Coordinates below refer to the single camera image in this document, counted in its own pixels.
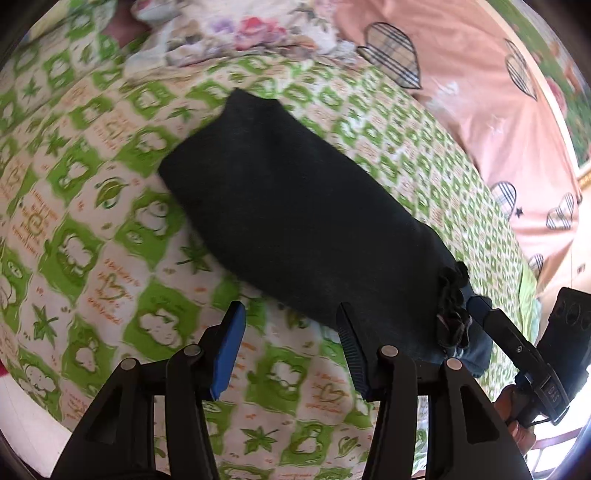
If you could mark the pink quilt with hearts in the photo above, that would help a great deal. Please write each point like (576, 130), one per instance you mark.
(473, 76)

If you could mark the person's right hand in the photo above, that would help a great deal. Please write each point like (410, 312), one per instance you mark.
(524, 438)

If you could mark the red fleece blanket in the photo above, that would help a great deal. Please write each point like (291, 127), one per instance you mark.
(3, 370)

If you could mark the black pants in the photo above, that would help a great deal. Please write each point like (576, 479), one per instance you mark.
(300, 221)

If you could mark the floral white pillow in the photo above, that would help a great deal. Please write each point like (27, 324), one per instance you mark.
(184, 33)

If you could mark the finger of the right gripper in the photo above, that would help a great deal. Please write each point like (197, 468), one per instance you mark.
(505, 334)

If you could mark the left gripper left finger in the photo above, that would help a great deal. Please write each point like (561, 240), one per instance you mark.
(219, 346)

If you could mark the green patterned bed sheet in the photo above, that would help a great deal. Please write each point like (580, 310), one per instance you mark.
(98, 262)

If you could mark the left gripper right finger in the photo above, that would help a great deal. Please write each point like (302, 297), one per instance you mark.
(361, 347)

